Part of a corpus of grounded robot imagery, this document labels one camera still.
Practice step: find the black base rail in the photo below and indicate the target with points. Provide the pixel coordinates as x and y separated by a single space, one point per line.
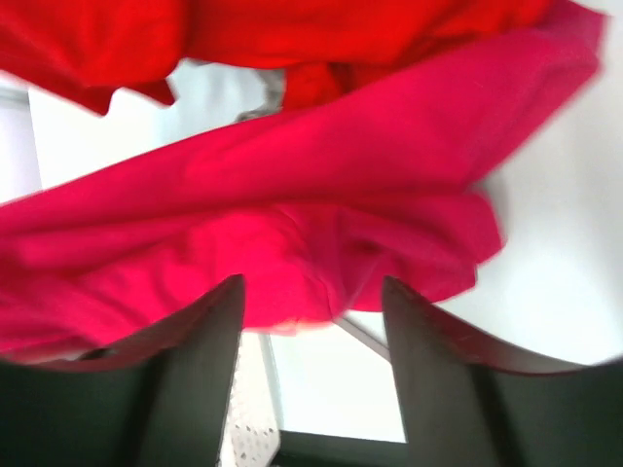
306 449

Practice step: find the magenta t shirt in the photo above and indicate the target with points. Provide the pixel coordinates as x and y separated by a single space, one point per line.
313 208

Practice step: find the grey cloth on table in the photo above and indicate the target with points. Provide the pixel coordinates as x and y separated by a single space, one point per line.
274 84

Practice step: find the red t shirt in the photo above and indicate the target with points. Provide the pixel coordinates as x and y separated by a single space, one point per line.
84 51

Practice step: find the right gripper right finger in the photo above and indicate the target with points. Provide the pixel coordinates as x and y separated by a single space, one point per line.
468 398

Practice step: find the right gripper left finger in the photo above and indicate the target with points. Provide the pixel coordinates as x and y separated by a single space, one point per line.
157 398

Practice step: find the white perforated plastic basket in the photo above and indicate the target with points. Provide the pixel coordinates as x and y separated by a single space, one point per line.
251 433

